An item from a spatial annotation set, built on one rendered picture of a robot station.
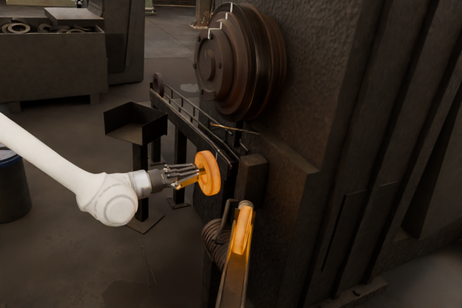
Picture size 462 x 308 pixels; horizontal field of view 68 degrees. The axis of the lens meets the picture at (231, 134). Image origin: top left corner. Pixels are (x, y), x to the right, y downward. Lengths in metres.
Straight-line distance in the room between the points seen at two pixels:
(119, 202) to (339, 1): 0.83
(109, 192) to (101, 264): 1.17
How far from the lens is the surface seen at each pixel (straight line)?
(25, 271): 2.12
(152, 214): 2.29
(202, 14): 8.45
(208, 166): 1.12
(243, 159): 1.35
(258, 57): 1.20
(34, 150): 0.99
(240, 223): 1.10
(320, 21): 1.18
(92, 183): 0.93
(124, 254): 2.07
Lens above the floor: 1.49
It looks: 27 degrees down
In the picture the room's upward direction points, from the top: 6 degrees clockwise
